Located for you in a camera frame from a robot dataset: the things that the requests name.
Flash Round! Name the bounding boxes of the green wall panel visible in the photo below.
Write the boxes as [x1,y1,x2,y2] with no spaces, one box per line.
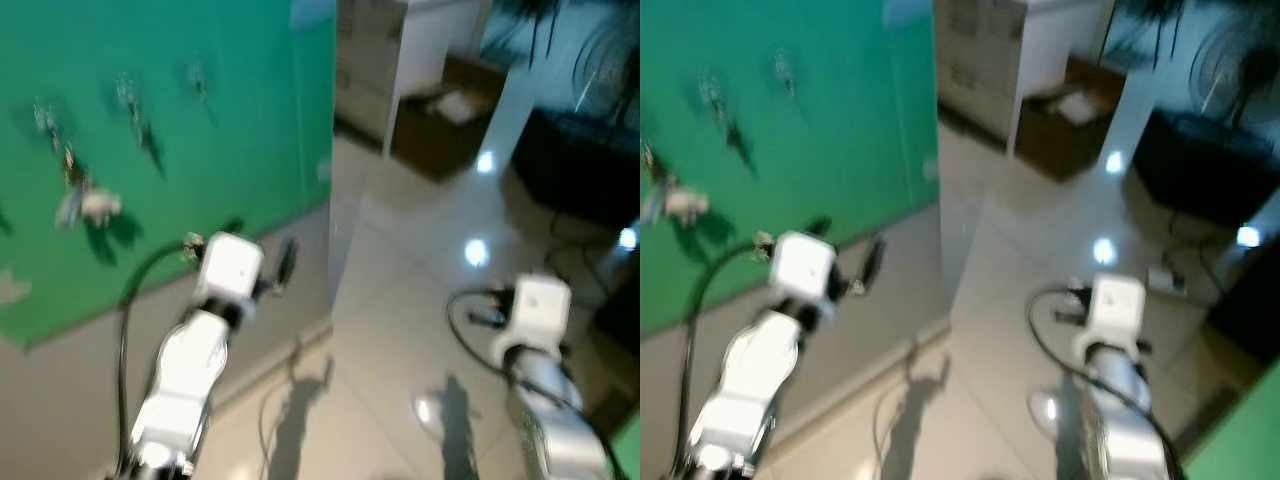
[0,0,338,349]
[640,0,942,339]

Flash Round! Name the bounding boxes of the black standing fan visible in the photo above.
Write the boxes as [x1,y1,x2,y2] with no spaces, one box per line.
[568,0,641,113]
[1193,15,1280,123]

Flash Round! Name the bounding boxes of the black low cabinet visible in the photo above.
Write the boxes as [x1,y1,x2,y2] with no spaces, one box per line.
[508,104,641,229]
[1133,104,1280,229]

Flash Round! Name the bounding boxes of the keys with white fob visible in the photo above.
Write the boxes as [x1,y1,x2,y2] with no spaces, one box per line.
[55,140,123,229]
[643,143,713,228]

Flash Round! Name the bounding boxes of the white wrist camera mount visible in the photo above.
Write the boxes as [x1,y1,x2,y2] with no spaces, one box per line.
[488,274,574,369]
[768,231,840,303]
[1073,274,1148,363]
[193,231,267,307]

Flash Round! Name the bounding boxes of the dark brown open box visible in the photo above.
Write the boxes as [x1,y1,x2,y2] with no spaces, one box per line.
[388,54,508,183]
[1013,54,1133,183]

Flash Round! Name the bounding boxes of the white drawer cabinet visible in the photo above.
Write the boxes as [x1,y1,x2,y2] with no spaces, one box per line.
[335,0,486,146]
[935,0,1113,146]

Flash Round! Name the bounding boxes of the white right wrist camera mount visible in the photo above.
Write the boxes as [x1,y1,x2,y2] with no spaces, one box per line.
[1073,274,1148,363]
[488,274,574,369]

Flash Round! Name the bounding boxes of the black tall cabinet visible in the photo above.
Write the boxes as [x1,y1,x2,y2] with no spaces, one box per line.
[592,262,641,356]
[1205,248,1280,363]

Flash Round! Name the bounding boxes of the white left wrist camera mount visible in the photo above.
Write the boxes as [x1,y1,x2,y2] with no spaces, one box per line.
[768,231,840,303]
[193,231,267,307]

